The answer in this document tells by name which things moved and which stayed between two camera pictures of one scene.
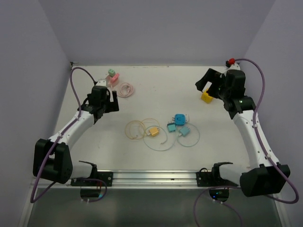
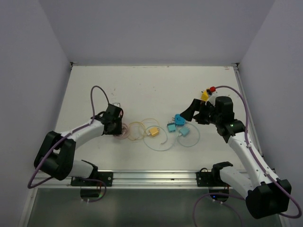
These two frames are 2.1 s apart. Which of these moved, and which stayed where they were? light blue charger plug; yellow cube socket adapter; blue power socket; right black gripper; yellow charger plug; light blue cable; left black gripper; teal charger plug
Moved: right black gripper; left black gripper
Stayed: blue power socket; light blue cable; yellow charger plug; teal charger plug; light blue charger plug; yellow cube socket adapter
